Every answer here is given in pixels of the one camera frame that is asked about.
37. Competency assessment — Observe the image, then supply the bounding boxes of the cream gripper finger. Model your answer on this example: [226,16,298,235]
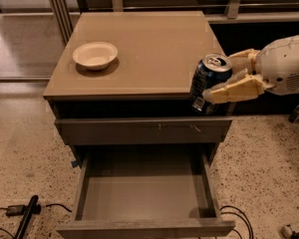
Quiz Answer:
[229,49,259,75]
[202,69,274,105]

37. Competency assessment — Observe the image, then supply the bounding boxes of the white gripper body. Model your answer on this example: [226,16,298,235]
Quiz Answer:
[255,35,299,96]

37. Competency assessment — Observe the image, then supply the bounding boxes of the blue pepsi can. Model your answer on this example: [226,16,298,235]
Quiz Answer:
[189,53,232,115]

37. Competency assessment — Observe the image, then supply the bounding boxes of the grey drawer cabinet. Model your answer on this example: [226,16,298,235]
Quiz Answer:
[44,12,230,162]

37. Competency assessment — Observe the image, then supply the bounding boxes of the open grey middle drawer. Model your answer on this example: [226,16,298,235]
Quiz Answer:
[57,145,235,239]

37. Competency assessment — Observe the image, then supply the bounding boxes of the closed grey top drawer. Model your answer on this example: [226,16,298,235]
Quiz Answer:
[55,117,232,145]

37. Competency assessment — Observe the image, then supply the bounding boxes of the dark caster foot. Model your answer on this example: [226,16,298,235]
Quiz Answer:
[288,105,299,122]

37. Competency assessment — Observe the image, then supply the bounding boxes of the white paper bowl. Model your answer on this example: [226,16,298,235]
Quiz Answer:
[73,42,118,71]

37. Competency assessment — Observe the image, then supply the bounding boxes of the white power strip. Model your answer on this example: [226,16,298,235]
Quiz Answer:
[281,222,299,239]

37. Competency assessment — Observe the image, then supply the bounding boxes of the blue tape piece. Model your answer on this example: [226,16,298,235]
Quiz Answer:
[71,160,79,168]

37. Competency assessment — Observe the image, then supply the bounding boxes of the black rod on floor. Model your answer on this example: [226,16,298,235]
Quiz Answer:
[15,195,41,239]

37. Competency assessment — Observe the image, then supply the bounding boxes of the black power adapter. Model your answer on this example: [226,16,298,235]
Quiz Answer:
[6,205,25,217]

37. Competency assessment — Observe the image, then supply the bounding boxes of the metal window frame rail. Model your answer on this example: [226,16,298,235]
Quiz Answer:
[49,0,299,40]

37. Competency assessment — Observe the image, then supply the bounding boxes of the black cables right floor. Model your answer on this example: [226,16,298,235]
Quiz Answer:
[218,204,254,239]

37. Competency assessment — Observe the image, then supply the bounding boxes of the black cable left floor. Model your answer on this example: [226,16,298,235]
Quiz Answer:
[0,202,73,239]

